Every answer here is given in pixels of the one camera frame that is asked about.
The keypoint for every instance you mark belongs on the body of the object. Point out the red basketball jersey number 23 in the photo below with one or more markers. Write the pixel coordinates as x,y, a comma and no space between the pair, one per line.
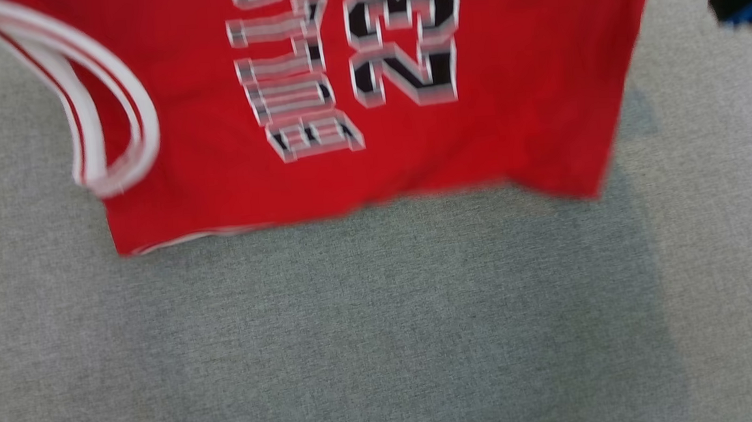
526,97

